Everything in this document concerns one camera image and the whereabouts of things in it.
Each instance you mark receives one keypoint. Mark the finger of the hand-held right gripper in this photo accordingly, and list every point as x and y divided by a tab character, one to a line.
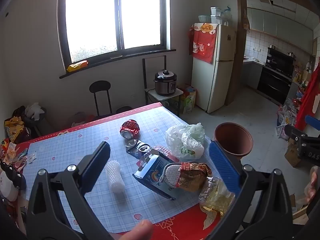
295	131
313	123

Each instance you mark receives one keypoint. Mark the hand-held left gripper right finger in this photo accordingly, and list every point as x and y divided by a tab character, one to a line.
222	166

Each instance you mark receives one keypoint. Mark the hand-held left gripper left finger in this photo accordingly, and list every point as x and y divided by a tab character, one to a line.
96	165

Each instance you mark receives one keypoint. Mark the white foam net sleeve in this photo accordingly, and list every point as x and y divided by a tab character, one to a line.
115	178

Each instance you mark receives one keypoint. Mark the brown plastic bucket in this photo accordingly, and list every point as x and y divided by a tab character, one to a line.
232	140

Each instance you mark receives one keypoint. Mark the golden clear wrapper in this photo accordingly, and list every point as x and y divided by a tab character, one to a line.
216	196

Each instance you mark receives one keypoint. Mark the brown snack wrapper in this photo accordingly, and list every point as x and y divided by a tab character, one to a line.
192	177

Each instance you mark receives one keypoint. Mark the crushed blue can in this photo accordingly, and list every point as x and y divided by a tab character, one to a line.
137	148

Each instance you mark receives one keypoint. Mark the white plastic bag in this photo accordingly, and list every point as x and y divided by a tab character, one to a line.
183	140

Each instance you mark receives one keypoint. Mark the crushed red can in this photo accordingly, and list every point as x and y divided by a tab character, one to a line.
130	128

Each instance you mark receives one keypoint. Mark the silver mesh pad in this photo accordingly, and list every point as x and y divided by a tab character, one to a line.
172	175

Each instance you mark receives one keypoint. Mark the blue carton box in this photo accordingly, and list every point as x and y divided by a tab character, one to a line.
152	177

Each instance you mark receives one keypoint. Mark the red-edged clear plastic packet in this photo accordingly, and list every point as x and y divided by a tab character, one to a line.
166	152

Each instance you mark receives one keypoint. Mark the person's right hand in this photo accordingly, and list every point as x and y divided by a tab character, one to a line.
313	185

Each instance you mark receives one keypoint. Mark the person's left hand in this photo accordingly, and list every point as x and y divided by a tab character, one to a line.
141	230

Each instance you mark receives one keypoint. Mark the cardboard box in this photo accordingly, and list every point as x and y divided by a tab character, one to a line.
293	155

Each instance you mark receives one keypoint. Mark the pile of packaged goods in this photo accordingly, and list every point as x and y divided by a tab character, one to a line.
287	115

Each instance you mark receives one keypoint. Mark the red hanging cloth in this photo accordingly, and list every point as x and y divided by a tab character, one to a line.
310	100

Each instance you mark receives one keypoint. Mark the blue checkered table mat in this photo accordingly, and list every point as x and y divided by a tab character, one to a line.
75	145

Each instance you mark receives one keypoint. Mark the black oven range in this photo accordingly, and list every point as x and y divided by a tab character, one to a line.
275	80

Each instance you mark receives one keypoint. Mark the black round stool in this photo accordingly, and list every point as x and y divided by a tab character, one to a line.
123	109

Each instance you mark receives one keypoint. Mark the colourful bags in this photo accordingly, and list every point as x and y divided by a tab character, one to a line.
188	100

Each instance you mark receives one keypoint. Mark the black backed stool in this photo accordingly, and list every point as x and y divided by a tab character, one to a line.
100	87

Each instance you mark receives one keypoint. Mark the dark bin with white tissue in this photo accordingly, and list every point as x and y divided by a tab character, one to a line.
36	115

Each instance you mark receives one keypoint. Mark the cream fridge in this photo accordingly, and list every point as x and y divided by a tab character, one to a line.
212	85

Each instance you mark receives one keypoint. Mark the small white table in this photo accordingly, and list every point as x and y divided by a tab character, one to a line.
172	95

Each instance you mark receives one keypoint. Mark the pile of yellow snack packets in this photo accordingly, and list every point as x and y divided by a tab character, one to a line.
15	127

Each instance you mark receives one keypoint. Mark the electric pressure cooker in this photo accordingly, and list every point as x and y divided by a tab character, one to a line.
165	83

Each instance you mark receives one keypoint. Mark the yellow packet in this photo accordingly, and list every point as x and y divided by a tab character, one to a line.
78	66

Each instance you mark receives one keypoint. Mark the red fridge cloth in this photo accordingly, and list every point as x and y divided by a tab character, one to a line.
202	45

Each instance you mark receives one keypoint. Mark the white stacked containers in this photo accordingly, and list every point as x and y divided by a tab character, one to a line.
215	15

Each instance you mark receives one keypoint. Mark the pale bowl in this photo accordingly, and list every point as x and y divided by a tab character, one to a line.
204	19

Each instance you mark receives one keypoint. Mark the dark framed window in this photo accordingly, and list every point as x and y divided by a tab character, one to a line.
112	17

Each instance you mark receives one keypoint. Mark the black metal frame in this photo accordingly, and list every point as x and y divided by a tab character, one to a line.
144	80

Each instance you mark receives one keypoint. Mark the kitchen wall cabinets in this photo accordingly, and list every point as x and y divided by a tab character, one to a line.
280	23

